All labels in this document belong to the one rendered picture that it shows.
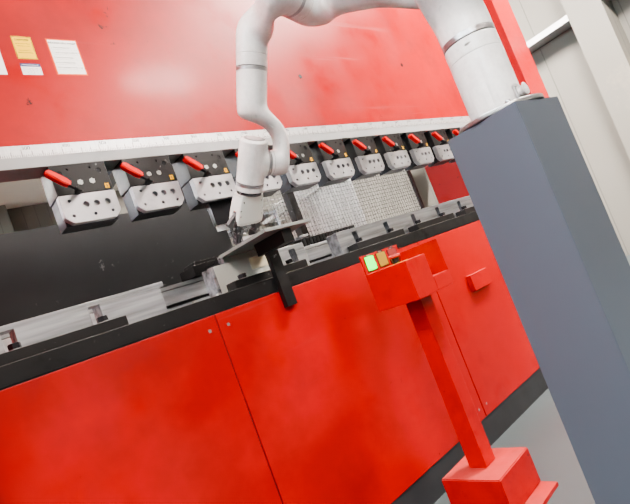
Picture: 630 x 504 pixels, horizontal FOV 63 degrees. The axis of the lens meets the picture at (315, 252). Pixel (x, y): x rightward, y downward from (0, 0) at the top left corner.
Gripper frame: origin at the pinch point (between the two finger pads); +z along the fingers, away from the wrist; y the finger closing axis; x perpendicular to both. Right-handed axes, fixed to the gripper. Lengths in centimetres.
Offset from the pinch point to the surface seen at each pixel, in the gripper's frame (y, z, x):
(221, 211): -0.1, -4.3, -12.9
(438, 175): -218, 20, -56
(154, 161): 18.6, -20.0, -22.5
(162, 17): -3, -58, -55
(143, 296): 35.1, 9.8, 1.0
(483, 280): -105, 27, 38
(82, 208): 43.5, -11.5, -15.4
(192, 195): 8.0, -9.4, -17.7
